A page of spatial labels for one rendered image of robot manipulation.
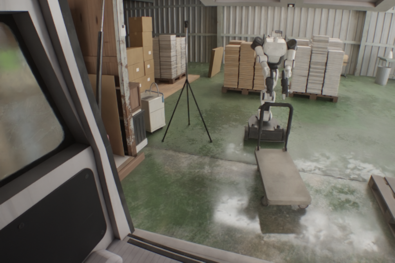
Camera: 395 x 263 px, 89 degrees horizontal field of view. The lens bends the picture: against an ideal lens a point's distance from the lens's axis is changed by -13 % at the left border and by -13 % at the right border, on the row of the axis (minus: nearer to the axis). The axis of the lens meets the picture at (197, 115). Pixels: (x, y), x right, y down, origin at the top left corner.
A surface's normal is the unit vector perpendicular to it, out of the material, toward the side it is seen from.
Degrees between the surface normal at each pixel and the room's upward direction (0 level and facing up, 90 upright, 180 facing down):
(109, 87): 90
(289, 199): 0
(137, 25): 90
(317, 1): 74
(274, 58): 106
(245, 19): 90
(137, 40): 90
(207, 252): 0
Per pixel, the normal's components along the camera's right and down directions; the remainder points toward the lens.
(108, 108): -0.33, 0.34
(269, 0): -0.32, 0.07
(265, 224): 0.00, -0.93
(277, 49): -0.18, 0.61
